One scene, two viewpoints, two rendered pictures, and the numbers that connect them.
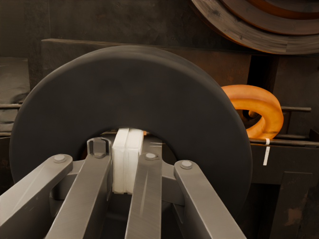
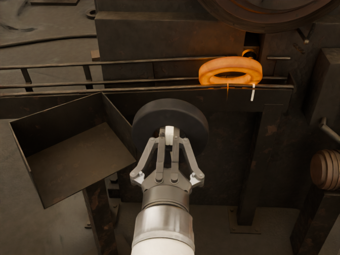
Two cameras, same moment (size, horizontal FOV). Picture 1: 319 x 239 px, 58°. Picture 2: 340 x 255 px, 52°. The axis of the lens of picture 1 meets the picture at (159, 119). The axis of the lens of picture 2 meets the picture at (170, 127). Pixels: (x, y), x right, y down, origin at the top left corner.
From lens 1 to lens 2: 0.50 m
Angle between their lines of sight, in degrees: 22
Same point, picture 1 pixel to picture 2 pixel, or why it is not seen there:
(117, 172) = (167, 140)
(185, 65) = (185, 110)
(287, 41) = (265, 25)
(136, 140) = (171, 131)
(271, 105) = (251, 69)
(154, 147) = (177, 131)
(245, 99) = (234, 67)
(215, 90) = (194, 117)
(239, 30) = (231, 19)
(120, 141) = (167, 131)
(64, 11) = not seen: outside the picture
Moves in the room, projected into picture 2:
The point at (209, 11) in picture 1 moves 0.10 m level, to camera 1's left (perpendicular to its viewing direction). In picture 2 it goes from (211, 8) to (172, 7)
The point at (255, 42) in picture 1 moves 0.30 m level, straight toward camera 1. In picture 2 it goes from (243, 26) to (216, 86)
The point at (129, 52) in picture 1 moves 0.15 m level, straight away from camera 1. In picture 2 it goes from (168, 108) to (164, 66)
